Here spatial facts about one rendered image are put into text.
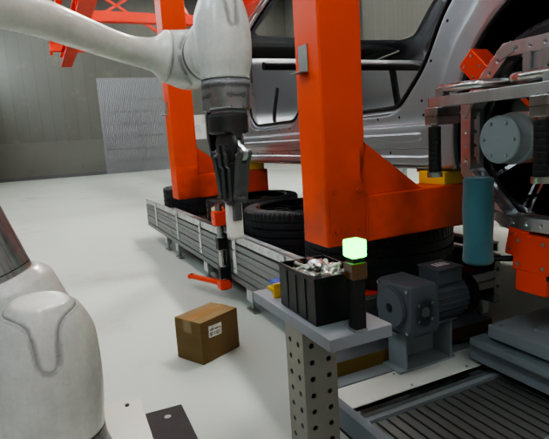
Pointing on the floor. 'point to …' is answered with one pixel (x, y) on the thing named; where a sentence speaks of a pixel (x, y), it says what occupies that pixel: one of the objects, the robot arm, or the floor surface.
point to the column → (311, 388)
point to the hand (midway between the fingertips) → (234, 220)
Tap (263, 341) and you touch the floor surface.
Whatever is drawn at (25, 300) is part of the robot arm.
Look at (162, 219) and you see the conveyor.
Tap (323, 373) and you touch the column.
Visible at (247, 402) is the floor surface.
